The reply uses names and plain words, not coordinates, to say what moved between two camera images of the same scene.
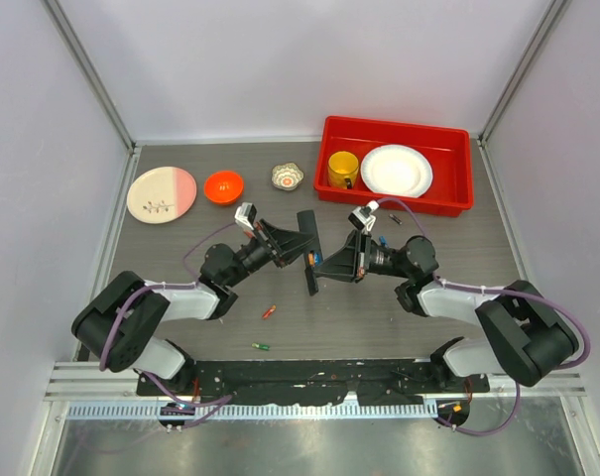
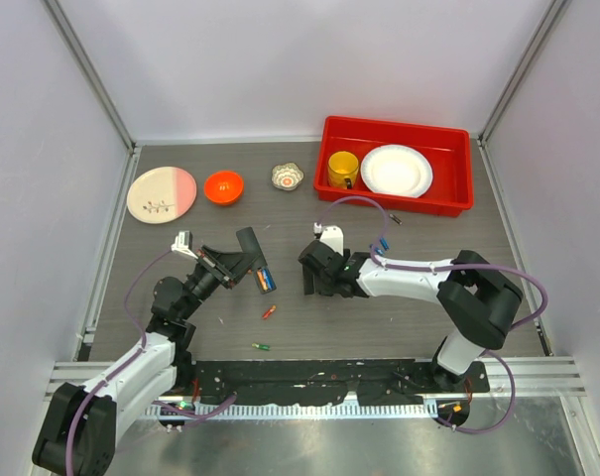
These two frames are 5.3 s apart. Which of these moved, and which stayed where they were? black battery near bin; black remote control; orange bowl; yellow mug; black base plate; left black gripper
Moved: left black gripper; black remote control
Stayed: orange bowl; black base plate; yellow mug; black battery near bin
